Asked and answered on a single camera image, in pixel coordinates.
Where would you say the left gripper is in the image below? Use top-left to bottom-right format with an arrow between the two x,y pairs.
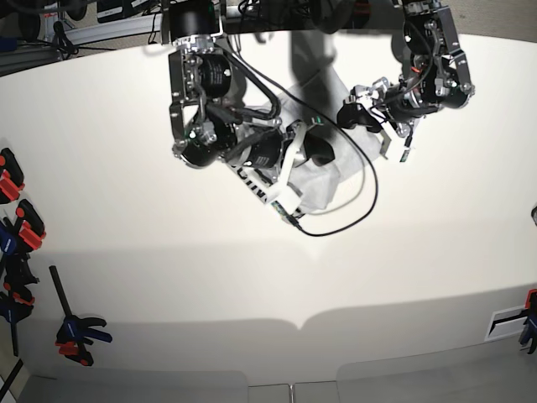
336,77 -> 441,160

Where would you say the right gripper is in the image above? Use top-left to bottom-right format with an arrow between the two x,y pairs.
238,119 -> 335,206

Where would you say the grey T-shirt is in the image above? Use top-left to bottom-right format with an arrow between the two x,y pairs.
223,69 -> 382,216

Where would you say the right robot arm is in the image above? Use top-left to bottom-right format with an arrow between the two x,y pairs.
161,1 -> 338,213

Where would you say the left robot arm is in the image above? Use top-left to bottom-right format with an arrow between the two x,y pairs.
336,1 -> 475,163

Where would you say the white label plate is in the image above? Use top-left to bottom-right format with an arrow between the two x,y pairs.
484,306 -> 527,342

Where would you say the blue clamp right edge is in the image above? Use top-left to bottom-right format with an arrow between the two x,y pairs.
519,289 -> 537,354

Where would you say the orange black clamp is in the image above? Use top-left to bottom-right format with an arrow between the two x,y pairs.
14,199 -> 46,254
1,147 -> 24,205

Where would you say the upper orange black clamp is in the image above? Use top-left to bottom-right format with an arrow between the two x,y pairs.
1,147 -> 24,205

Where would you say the clamp with long black bar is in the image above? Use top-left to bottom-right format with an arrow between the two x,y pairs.
49,265 -> 112,367

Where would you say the blue black clamp left edge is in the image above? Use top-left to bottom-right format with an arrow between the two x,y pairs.
1,217 -> 39,357

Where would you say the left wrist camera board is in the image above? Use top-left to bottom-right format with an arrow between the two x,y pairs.
399,145 -> 412,163

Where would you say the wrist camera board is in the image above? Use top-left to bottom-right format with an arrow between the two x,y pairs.
399,145 -> 412,163
271,201 -> 305,226

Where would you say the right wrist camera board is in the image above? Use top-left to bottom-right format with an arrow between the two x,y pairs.
271,201 -> 305,226

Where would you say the black camera cable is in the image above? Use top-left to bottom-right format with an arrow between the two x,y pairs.
217,35 -> 381,237

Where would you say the black camera mount top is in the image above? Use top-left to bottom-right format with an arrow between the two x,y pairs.
308,0 -> 371,34

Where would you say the aluminium rail top left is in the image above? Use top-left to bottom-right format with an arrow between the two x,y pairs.
0,8 -> 244,76

